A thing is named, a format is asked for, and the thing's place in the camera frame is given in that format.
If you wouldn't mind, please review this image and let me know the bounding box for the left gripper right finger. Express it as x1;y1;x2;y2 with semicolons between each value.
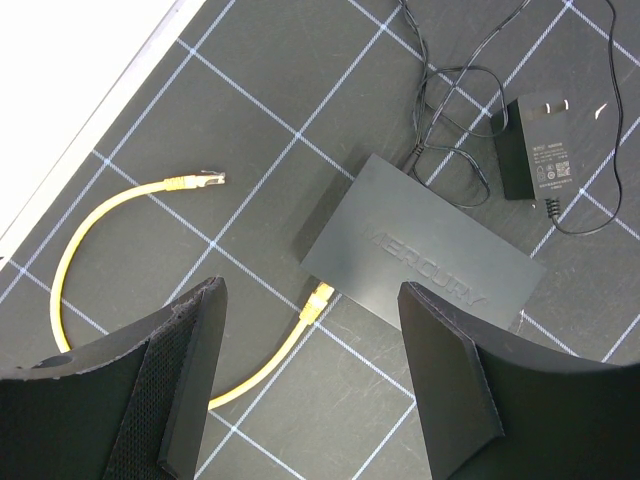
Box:
398;282;639;479

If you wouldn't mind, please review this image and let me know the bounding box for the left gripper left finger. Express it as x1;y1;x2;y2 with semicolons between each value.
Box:
1;277;228;479

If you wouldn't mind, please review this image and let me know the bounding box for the yellow ethernet cable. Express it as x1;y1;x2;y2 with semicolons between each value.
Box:
49;169;335;411

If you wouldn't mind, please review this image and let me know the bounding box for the black network switch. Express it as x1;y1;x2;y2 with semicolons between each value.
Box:
302;155;545;329

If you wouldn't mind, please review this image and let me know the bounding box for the black grid mat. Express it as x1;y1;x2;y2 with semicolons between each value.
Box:
0;0;640;480

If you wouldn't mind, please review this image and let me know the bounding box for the black power adapter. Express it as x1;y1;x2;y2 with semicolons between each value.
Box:
491;90;578;201

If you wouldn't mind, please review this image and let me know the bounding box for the thin black power cord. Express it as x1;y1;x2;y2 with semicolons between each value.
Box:
397;0;626;236

